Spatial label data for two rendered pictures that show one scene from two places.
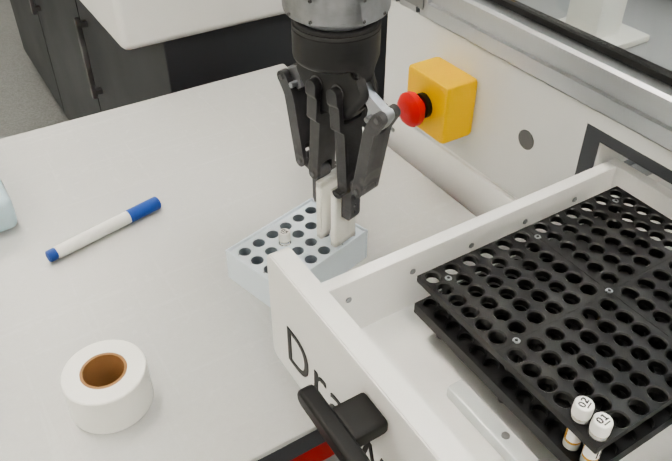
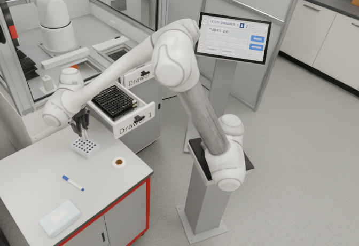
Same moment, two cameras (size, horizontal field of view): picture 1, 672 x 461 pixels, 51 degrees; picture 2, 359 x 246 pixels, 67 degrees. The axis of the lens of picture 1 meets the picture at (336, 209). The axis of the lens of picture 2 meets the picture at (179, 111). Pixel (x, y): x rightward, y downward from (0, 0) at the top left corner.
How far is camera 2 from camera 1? 136 cm
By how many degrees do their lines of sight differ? 77
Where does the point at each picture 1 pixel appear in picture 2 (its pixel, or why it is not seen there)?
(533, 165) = not seen: hidden behind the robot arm
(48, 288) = (92, 187)
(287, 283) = (119, 123)
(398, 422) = (139, 112)
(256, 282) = (94, 150)
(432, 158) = (50, 131)
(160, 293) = (93, 168)
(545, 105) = not seen: hidden behind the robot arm
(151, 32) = not seen: outside the picture
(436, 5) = (37, 106)
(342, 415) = (138, 118)
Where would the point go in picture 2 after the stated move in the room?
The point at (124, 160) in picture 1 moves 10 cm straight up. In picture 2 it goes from (40, 191) to (34, 180)
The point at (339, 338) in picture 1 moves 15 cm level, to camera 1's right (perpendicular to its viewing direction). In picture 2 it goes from (129, 117) to (126, 99)
